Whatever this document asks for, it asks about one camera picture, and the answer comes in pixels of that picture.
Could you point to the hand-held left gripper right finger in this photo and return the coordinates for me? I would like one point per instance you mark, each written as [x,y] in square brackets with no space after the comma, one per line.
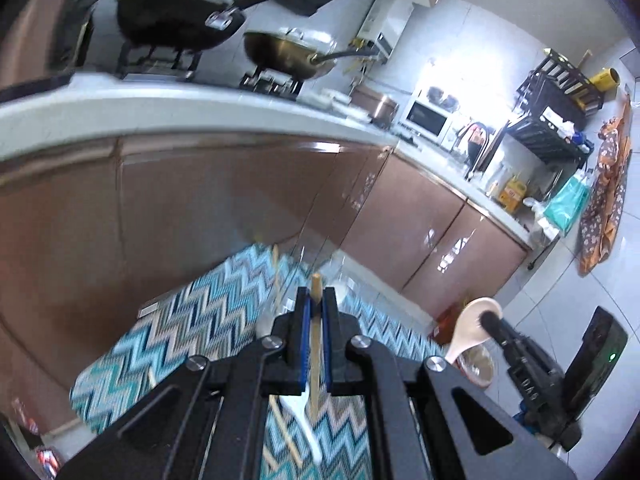
[326,345]

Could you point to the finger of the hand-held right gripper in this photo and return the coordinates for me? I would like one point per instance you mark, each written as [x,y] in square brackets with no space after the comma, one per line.
[495,322]

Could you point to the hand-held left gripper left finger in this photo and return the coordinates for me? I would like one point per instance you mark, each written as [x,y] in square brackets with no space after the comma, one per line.
[304,345]

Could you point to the wooden chopstick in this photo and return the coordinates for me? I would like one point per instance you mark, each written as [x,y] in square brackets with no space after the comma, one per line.
[315,360]
[286,427]

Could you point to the clear glass cup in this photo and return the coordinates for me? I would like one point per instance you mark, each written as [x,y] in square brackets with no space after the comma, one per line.
[267,322]

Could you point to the red bag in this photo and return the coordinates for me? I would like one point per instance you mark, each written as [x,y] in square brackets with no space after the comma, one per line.
[447,322]

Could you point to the clear plastic tub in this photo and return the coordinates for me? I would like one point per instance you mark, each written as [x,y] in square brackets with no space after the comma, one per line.
[477,367]

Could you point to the white plastic spoon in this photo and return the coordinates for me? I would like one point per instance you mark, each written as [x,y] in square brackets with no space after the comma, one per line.
[307,425]

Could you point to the zigzag patterned mat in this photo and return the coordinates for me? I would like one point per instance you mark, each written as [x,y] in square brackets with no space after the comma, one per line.
[200,320]

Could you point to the yellow detergent bottle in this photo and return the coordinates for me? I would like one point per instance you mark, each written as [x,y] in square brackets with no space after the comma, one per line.
[514,195]

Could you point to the teal plastic bag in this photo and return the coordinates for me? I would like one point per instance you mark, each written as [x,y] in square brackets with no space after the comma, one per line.
[567,205]

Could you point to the white spray bottle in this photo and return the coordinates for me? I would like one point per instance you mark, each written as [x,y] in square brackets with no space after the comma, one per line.
[496,177]

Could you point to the floral brown apron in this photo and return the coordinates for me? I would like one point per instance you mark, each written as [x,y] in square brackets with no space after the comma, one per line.
[605,185]

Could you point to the brown base cabinets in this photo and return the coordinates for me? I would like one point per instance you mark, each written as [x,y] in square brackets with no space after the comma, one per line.
[200,200]

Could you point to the kitchen faucet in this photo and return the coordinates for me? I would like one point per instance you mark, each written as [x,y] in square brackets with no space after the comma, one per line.
[472,145]

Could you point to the white microwave oven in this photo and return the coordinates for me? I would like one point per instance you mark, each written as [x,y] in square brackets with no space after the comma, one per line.
[425,117]

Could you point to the black dish rack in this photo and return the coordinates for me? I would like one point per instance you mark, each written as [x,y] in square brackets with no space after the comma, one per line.
[555,110]

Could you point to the metal bowls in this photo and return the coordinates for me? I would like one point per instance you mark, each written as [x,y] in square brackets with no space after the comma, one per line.
[442,96]

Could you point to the yellow cup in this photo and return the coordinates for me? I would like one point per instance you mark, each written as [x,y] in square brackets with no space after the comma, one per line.
[606,79]

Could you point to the golden frying pan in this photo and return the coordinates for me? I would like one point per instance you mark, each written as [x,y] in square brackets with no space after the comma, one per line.
[280,52]

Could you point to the gas stove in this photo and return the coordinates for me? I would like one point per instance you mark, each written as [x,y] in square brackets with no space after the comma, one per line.
[160,67]

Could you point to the white water heater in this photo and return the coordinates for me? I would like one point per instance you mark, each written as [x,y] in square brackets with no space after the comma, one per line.
[390,22]

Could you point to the black wok with lid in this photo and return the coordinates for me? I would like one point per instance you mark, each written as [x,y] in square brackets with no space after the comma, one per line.
[170,15]

